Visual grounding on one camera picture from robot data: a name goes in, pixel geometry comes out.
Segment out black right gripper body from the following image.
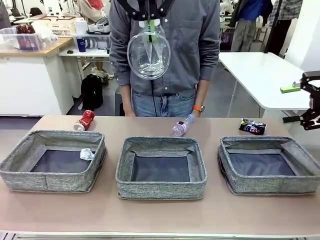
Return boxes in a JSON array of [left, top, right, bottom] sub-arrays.
[[309, 86, 320, 110]]

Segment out clear plastic container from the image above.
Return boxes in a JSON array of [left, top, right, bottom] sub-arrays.
[[126, 23, 172, 80]]

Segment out crushed black can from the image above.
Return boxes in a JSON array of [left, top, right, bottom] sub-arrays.
[[238, 117, 268, 136]]

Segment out crushed red can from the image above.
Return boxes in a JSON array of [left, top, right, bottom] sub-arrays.
[[73, 109, 97, 132]]

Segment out white paper ball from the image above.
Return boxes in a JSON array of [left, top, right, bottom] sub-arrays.
[[79, 147, 96, 161]]

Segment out person's left forearm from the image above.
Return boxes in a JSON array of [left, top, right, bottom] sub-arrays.
[[195, 57, 221, 108]]

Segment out person's right forearm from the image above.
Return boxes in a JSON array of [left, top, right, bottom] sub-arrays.
[[109, 57, 135, 107]]

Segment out person's right hand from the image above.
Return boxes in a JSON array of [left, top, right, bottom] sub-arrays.
[[123, 104, 136, 117]]

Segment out person in grey shirt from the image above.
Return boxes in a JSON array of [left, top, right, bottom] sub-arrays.
[[109, 0, 221, 118]]

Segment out background person beige top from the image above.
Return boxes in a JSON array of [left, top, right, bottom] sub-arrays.
[[76, 0, 106, 24]]

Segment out hanging black trousers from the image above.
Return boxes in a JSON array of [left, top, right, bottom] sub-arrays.
[[264, 19, 293, 56]]

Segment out white cylinder canister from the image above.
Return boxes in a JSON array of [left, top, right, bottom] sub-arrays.
[[74, 19, 89, 35]]

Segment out small background white robot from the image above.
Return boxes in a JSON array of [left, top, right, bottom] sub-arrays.
[[219, 0, 237, 12]]

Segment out white desk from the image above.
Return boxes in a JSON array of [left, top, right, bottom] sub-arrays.
[[57, 47, 111, 76]]

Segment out blue and white bottle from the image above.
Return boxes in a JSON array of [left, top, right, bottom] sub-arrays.
[[75, 35, 88, 53]]

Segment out hanging plaid shirt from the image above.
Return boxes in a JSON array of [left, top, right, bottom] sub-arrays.
[[268, 0, 305, 21]]

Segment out grey fabric basket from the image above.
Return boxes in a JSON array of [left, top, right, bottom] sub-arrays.
[[115, 136, 208, 200], [0, 129, 108, 193], [217, 135, 320, 196]]

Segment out white plastic crate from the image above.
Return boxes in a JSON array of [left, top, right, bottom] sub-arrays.
[[46, 21, 77, 39]]

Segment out hanging grey trousers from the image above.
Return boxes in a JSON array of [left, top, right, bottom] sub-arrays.
[[230, 19, 258, 53]]

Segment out hanging blue jacket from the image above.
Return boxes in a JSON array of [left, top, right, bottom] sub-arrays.
[[229, 0, 274, 29]]

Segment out black backpack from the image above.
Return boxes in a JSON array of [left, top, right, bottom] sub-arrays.
[[80, 73, 104, 113]]

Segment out pack of red bottles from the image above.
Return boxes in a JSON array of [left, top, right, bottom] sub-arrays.
[[16, 24, 36, 35]]

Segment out clear plastic storage box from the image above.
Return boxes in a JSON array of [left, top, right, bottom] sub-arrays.
[[0, 26, 43, 53]]

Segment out clear bottle purple label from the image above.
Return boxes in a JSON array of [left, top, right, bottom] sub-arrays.
[[170, 113, 196, 138]]

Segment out thin black cord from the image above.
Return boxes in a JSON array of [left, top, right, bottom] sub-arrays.
[[149, 78, 158, 117]]

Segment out brown wooden frame tray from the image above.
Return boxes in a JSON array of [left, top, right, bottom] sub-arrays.
[[41, 15, 77, 23]]

